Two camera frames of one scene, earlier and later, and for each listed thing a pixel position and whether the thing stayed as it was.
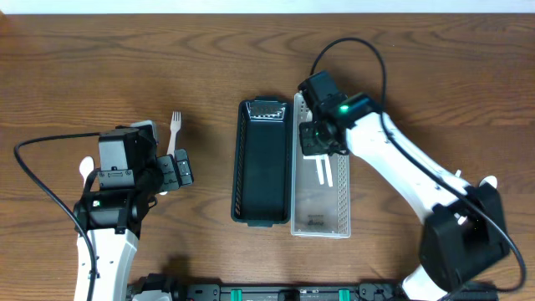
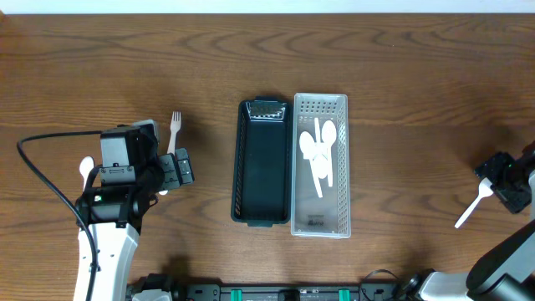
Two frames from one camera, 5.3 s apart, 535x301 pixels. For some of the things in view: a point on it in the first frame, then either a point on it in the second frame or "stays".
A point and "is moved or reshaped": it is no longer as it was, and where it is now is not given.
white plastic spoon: (490, 179) is moved or reshaped
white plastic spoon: (319, 169) → (307, 144)
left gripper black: (168, 176) stays
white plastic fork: (86, 166) stays
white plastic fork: (175, 123) stays
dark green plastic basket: (262, 154) stays
